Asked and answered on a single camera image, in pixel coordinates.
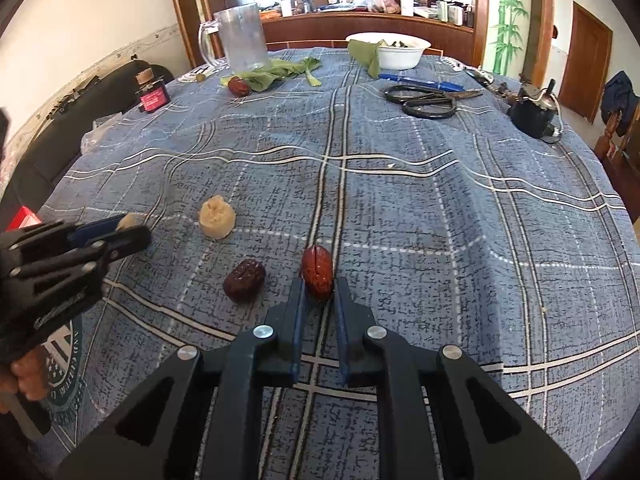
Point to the wooden counter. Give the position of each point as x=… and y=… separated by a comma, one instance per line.
x=330, y=29

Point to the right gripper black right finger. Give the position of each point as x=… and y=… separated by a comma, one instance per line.
x=439, y=414

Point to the red date near vegetable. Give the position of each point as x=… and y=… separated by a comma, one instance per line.
x=238, y=87

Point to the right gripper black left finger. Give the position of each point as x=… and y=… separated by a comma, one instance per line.
x=198, y=416

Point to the green leafy vegetable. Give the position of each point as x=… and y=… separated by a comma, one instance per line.
x=263, y=78

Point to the blue plaid tablecloth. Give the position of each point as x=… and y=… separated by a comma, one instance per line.
x=457, y=231

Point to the red white tray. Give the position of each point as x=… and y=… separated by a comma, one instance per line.
x=23, y=219

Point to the clear glass pitcher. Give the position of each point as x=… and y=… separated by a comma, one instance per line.
x=241, y=36

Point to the white plastic bags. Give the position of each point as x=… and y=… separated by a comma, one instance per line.
x=100, y=126

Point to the blue pen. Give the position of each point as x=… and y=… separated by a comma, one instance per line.
x=442, y=86

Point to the dark red date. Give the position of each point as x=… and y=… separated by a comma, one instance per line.
x=242, y=284

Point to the beige ginger piece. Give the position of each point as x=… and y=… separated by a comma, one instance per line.
x=217, y=218

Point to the left hand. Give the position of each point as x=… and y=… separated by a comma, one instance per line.
x=28, y=375

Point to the bright red date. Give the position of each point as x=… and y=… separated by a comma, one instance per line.
x=317, y=272

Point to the black leather sofa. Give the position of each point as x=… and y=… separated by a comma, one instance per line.
x=58, y=147

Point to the wooden door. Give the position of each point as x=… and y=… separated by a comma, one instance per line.
x=587, y=64

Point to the white bowl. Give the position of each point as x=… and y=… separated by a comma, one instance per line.
x=386, y=50

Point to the black scissors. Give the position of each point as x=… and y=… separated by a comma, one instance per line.
x=422, y=102

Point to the dark jacket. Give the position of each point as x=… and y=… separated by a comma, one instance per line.
x=619, y=99

